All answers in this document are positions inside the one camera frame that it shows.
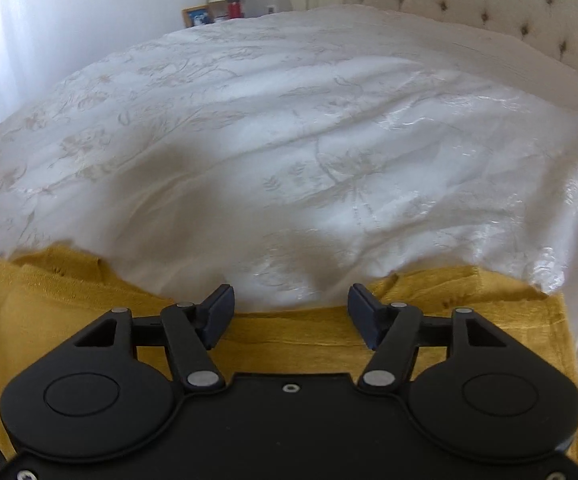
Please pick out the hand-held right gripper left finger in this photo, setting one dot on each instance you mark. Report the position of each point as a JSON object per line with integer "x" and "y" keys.
{"x": 219, "y": 315}

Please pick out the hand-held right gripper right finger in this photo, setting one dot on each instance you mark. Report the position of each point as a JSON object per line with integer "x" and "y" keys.
{"x": 361, "y": 315}

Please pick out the yellow knit sweater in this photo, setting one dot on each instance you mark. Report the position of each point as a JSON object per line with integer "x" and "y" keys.
{"x": 294, "y": 332}

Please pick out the white embroidered bedspread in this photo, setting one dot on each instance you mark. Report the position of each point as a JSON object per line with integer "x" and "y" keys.
{"x": 269, "y": 135}

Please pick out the white curtain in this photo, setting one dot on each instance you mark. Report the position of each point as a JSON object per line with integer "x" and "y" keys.
{"x": 69, "y": 25}

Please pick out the wooden picture frame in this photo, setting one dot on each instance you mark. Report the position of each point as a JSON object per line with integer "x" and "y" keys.
{"x": 198, "y": 16}

